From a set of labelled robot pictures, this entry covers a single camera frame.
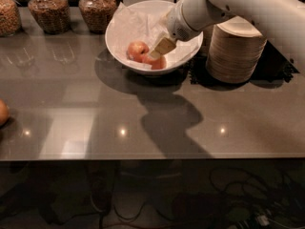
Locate black mat under bowls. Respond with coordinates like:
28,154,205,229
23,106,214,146
189,42,298,86

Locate right glass jar with grains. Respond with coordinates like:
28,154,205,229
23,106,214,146
78,0,117,34

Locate red apple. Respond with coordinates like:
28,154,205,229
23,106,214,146
127,41,149,62
142,53,166,70

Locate orange fruit at left edge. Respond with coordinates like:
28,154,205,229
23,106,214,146
0,99,10,126

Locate left glass jar with grains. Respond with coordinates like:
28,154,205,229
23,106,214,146
0,0,22,37

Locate front stack of paper bowls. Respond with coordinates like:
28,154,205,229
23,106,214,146
206,16,267,84

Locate large white bowl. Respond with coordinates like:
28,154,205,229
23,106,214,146
104,0,204,76

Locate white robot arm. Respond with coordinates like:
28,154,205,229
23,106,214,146
150,0,305,72

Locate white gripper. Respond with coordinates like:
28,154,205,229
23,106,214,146
149,2,200,60

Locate white crumpled paper liner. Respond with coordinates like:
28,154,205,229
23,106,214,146
109,2,200,71

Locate middle glass jar with grains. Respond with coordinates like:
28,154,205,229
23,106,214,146
28,0,71,34

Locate glass jar with grains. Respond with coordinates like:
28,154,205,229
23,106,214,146
78,0,117,34
28,0,71,34
0,0,22,37

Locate cables under table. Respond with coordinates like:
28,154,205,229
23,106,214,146
85,165,305,229

